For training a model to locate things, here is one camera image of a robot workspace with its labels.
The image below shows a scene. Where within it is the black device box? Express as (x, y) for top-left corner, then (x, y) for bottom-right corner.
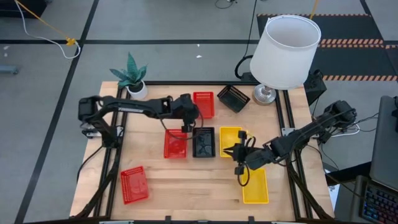
(303, 68), (328, 106)

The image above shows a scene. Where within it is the backlit keyboard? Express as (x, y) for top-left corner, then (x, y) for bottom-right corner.
(359, 182), (398, 224)

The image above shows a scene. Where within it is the white cable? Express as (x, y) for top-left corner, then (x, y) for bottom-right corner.
(329, 123), (361, 138)
(14, 1), (81, 60)

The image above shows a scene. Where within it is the black plastic basket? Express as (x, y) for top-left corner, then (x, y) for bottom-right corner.
(192, 126), (216, 159)
(216, 84), (251, 113)

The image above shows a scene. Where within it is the grey floor bracket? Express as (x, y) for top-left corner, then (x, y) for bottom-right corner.
(0, 64), (19, 75)

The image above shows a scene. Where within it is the grey laptop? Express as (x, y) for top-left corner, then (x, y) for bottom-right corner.
(369, 95), (398, 191)

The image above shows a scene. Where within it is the black power cable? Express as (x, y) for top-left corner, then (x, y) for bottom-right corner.
(234, 0), (259, 82)

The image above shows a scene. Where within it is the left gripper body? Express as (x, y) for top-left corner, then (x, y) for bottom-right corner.
(170, 94), (200, 134)

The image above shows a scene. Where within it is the table lamp white shade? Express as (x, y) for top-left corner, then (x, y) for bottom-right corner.
(249, 14), (322, 106)

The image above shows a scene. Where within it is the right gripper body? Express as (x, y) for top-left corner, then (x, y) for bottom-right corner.
(235, 131), (271, 175)

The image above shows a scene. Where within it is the black hazard-striped floor mat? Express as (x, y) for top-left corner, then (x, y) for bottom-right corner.
(256, 12), (398, 82)

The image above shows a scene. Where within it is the yellow plastic basket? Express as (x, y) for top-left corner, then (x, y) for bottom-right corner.
(241, 167), (270, 205)
(219, 126), (244, 158)

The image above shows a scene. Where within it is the black aluminium table frame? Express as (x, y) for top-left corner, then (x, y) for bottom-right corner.
(70, 80), (335, 224)

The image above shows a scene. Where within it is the yellow cable with connector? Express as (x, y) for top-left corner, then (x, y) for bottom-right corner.
(14, 0), (77, 47)

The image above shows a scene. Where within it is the green plant in white pot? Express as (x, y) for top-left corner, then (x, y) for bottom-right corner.
(109, 52), (149, 100)

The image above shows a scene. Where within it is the red plastic basket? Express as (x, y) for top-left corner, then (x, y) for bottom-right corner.
(192, 91), (216, 120)
(164, 128), (189, 160)
(119, 166), (150, 205)

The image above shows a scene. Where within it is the black furniture base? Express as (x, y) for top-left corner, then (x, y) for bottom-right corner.
(0, 0), (47, 18)

